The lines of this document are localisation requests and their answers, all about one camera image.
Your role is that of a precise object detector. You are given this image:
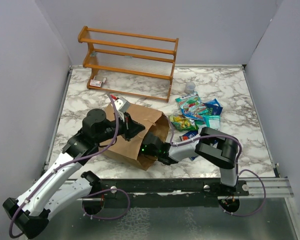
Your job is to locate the small clear plastic cup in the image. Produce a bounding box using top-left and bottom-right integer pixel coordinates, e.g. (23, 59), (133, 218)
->
(184, 81), (196, 94)

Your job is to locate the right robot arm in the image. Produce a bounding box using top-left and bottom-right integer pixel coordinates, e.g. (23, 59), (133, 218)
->
(139, 127), (242, 196)

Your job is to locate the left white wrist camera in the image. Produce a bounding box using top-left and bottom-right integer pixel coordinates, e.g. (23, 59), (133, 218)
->
(110, 94), (130, 122)

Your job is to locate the teal white snack packet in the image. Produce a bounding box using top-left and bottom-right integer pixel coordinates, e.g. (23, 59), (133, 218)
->
(194, 115), (221, 130)

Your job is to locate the blue m&m's snack packet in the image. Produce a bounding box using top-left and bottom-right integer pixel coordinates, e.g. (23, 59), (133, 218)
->
(179, 130), (198, 141)

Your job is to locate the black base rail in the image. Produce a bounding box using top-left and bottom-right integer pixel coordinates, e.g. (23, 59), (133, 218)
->
(81, 171), (249, 214)

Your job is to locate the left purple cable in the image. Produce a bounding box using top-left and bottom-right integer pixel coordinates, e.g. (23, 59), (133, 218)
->
(8, 93), (120, 239)

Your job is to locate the wooden shelf rack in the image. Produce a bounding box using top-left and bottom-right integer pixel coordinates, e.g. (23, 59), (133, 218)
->
(77, 26), (179, 102)

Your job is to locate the blue salt vinegar chips bag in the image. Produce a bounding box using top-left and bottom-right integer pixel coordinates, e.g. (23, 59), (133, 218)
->
(204, 98), (223, 116)

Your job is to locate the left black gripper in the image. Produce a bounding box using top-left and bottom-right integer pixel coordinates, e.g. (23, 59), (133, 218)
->
(95, 111), (146, 145)

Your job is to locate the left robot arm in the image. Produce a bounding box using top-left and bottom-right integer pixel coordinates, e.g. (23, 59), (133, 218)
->
(2, 107), (145, 240)

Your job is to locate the small red white box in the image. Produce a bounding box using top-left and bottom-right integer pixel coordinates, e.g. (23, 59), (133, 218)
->
(89, 77), (107, 88)

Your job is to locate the brown paper bag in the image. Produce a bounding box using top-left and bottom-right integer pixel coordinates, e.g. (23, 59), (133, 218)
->
(103, 103), (170, 171)

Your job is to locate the yellow green candy packet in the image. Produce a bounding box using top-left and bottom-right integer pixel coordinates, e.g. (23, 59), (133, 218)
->
(168, 114), (197, 131)

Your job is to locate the green red candy packet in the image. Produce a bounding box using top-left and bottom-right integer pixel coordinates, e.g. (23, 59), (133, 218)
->
(175, 91), (208, 121)

